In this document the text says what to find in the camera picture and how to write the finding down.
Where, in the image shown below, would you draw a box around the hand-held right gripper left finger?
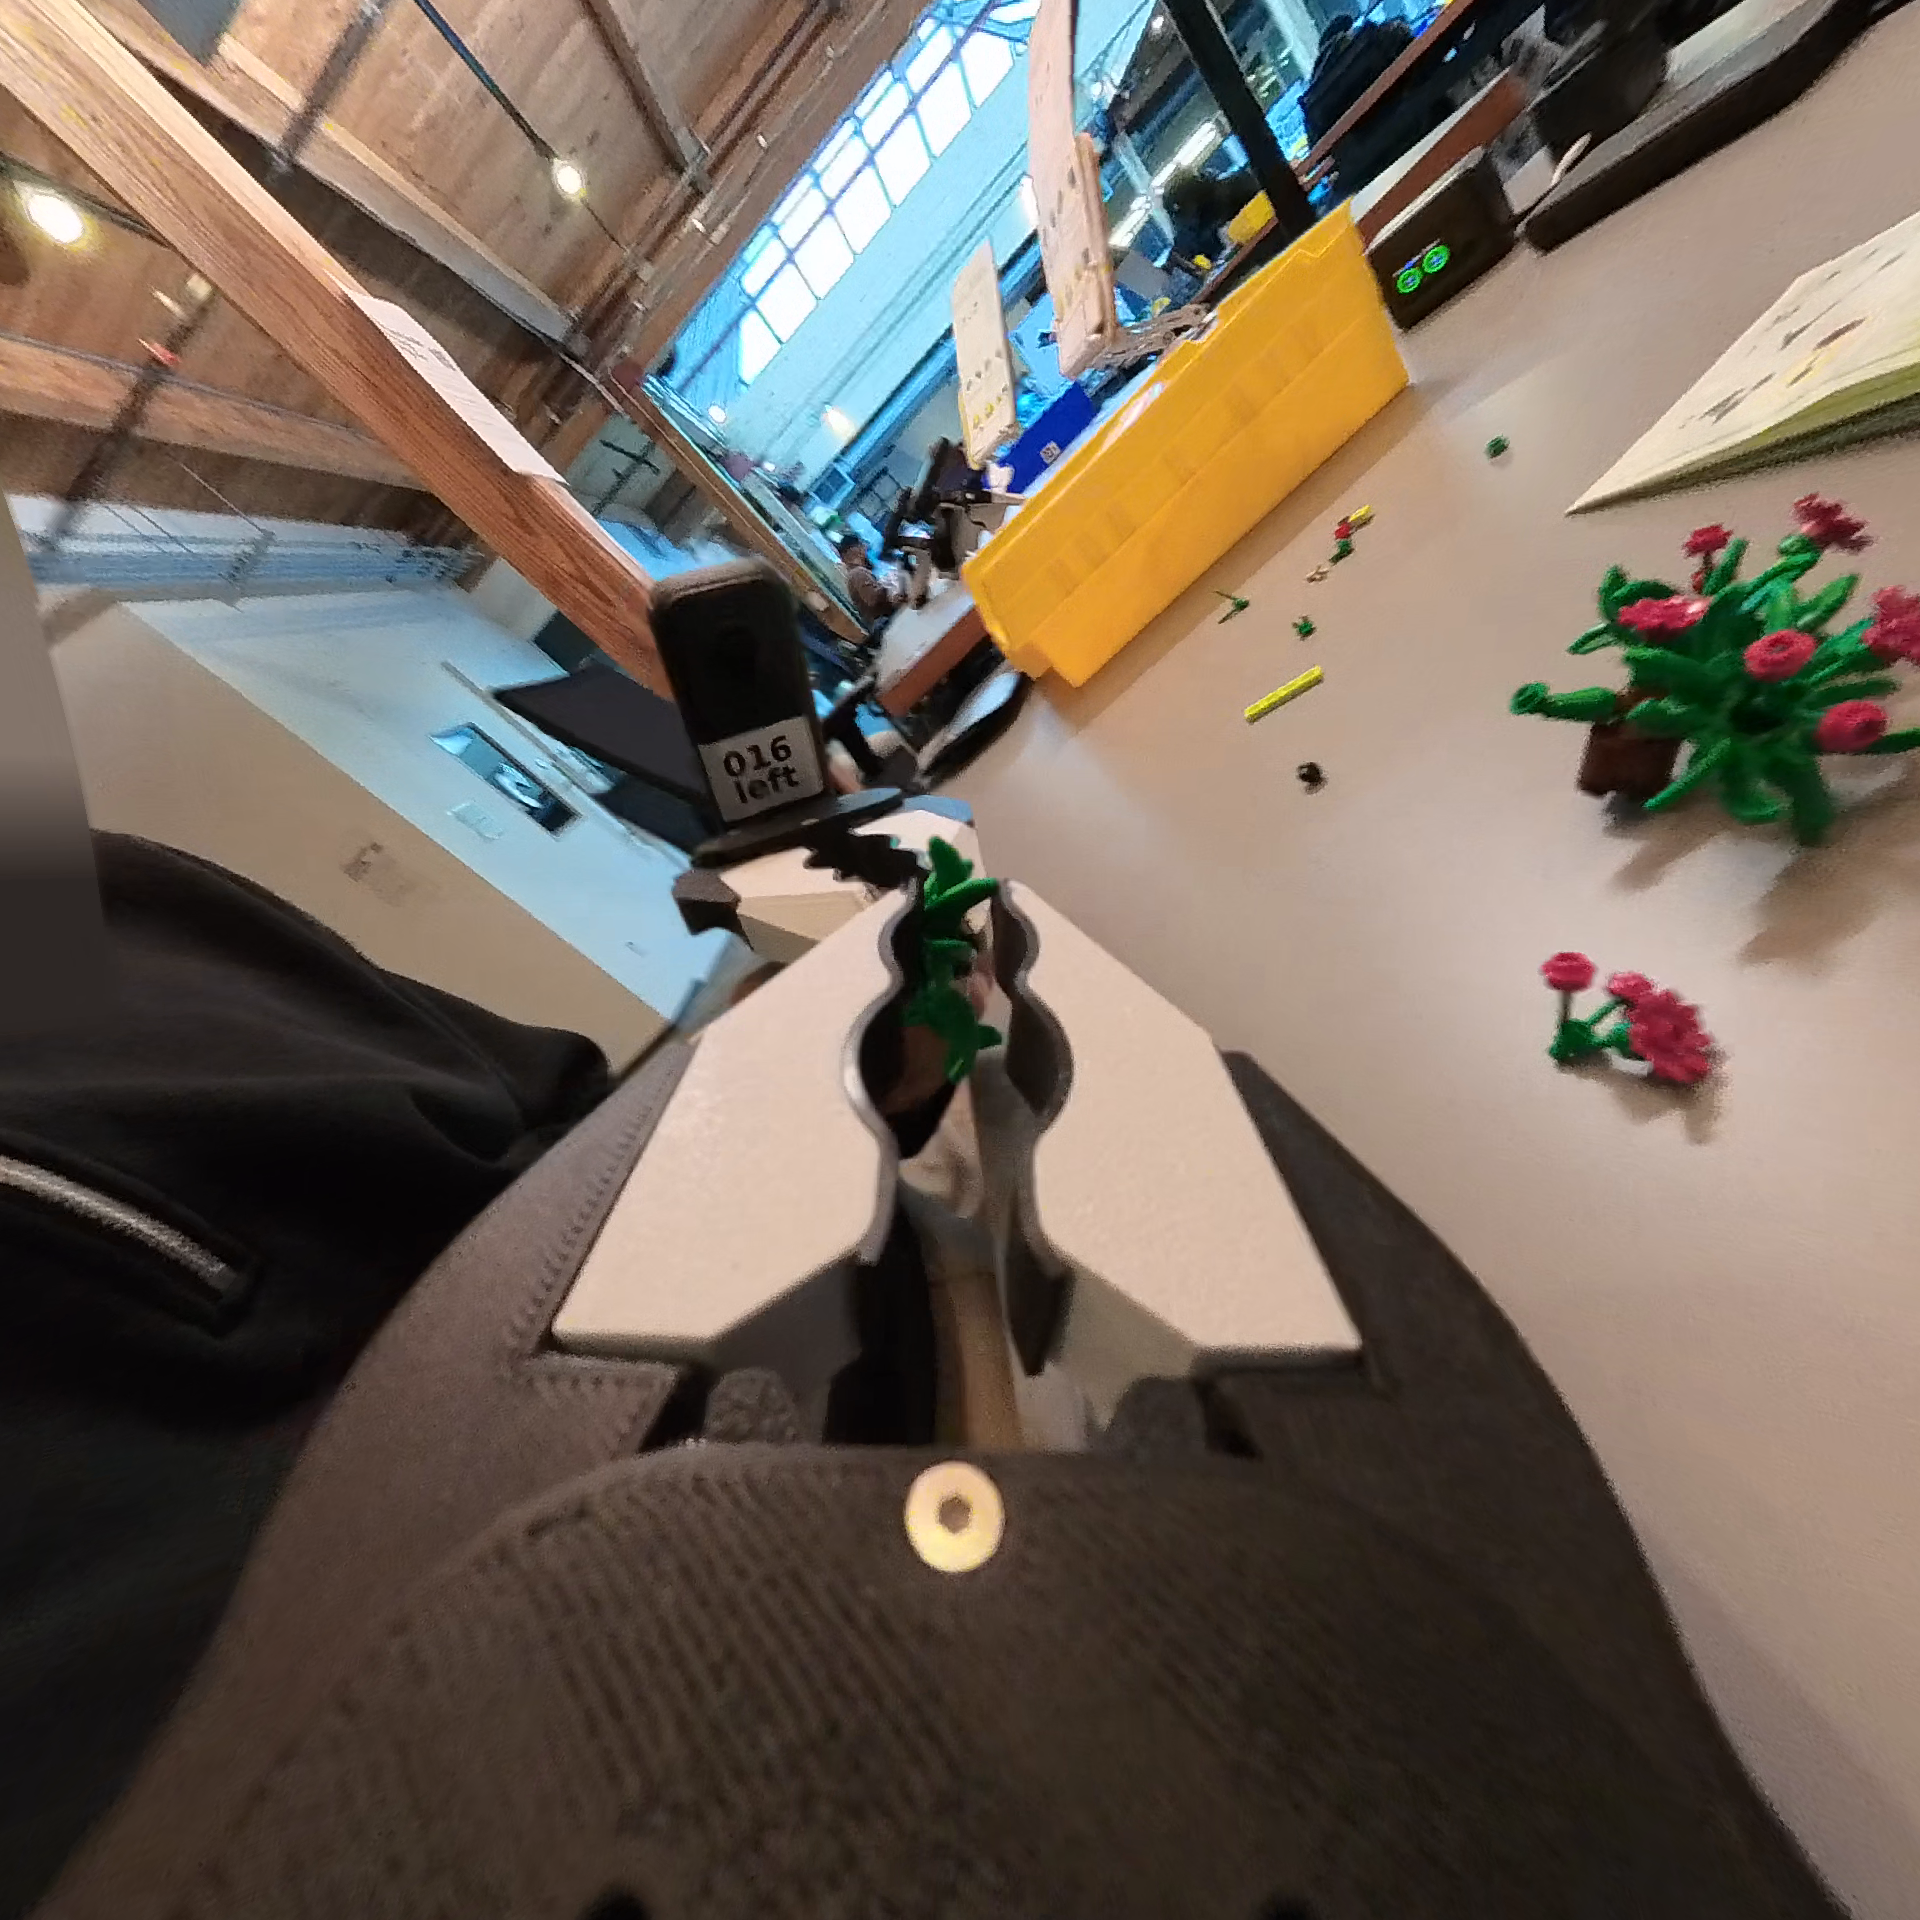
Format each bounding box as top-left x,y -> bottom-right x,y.
552,883 -> 921,1445

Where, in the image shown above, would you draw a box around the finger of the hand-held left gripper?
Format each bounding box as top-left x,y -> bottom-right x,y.
862,807 -> 986,875
728,854 -> 904,961

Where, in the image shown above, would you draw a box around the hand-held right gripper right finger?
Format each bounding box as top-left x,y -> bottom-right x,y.
977,883 -> 1364,1453

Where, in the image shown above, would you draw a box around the green toy leaf stem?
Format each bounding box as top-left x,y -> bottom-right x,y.
897,837 -> 1003,1086

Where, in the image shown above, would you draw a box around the pink toy flower sprig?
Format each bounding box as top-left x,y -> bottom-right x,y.
1544,949 -> 1717,1086

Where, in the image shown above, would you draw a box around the person's left hand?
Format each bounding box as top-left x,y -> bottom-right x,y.
877,976 -> 994,1156

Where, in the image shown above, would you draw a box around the black flat panel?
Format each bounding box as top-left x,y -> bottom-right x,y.
496,662 -> 713,845

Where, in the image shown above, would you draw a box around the black and white machine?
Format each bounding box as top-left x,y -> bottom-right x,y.
884,435 -> 1038,601

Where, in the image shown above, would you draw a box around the person's tan trousers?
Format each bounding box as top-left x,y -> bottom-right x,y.
937,1288 -> 1028,1451

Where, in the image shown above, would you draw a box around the wooden diagonal beam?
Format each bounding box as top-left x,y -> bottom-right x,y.
0,0 -> 677,699

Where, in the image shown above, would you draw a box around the white paper notice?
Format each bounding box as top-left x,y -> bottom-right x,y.
345,287 -> 570,486

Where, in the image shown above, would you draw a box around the short printed sign board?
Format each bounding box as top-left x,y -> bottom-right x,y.
950,240 -> 1025,470

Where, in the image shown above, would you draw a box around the yellow plastic bin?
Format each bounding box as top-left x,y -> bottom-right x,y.
960,198 -> 1413,688

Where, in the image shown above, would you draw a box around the tall printed sign board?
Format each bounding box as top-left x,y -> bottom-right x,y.
1025,0 -> 1122,380

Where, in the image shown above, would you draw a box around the green plant with pink flowers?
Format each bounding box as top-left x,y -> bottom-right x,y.
1510,495 -> 1920,845

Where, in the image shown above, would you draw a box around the black steel column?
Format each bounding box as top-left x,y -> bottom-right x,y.
1161,0 -> 1322,241

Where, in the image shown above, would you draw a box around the black box with green lights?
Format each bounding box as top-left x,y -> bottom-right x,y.
1363,147 -> 1517,328

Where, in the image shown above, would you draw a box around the open instruction booklet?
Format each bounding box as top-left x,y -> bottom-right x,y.
1569,211 -> 1920,517

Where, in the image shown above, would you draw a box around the black flat case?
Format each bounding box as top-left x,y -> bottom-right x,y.
1522,0 -> 1906,254

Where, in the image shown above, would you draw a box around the small dark wall window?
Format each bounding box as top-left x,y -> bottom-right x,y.
429,721 -> 580,837

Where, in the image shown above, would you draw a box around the grey wire cable tray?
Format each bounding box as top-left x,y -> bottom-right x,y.
24,503 -> 485,601

